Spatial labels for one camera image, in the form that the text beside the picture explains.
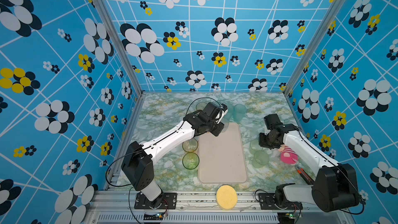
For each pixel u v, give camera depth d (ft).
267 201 2.38
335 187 1.32
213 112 2.00
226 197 2.38
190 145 2.92
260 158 2.83
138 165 1.37
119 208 2.37
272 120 2.24
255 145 2.94
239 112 3.27
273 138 2.07
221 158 2.91
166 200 2.40
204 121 1.98
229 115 3.25
